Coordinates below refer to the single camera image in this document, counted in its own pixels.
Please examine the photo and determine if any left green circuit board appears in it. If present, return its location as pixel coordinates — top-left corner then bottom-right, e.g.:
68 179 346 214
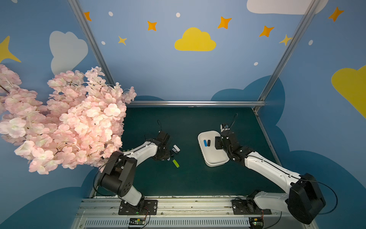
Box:
128 218 146 228

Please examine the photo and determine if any white plastic storage box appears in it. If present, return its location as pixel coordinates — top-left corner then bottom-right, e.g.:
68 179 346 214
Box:
197 131 229 167

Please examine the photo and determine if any pink artificial blossom tree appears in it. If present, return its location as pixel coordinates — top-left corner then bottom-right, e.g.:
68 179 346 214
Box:
1 65 136 175

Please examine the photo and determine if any white rectangular usb drive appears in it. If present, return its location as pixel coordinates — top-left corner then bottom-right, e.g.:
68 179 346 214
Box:
173 145 180 152

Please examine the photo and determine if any aluminium rear frame rail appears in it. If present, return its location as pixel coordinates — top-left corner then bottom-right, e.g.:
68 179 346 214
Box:
127 101 266 107

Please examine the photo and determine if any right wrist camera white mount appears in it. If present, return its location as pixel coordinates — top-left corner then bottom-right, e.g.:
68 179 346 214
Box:
220 124 230 132

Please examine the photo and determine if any aluminium left frame post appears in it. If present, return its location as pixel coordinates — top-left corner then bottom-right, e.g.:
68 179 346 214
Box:
68 0 115 85

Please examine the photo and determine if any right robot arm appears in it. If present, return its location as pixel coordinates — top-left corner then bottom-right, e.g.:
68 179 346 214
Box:
215 129 326 224

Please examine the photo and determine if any aluminium right frame post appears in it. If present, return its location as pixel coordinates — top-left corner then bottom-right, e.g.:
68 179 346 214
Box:
254 0 321 114

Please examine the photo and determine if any green circuit board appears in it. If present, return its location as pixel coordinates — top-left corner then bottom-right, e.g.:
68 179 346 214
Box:
128 218 146 228
249 218 264 229

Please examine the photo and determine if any lime green usb drive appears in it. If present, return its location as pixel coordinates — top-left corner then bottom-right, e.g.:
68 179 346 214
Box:
173 159 180 168

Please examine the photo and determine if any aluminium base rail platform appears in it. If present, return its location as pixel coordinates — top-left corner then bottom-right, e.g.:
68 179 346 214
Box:
71 196 318 229

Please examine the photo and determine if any black right camera cable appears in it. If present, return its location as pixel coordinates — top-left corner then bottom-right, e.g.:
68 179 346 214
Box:
227 113 239 131

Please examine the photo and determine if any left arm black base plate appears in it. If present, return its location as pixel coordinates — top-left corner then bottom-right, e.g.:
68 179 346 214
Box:
118 199 158 215

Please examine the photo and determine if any aluminium frame post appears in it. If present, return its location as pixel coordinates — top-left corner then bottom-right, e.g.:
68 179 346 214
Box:
254 0 321 114
68 0 115 85

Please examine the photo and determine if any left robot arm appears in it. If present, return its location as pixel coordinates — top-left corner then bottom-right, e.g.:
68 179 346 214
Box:
97 131 170 207

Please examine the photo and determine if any right green circuit board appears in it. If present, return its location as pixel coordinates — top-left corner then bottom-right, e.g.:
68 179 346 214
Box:
249 218 264 229

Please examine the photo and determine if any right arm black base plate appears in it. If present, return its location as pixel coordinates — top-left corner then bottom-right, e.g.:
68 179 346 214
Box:
231 198 272 215

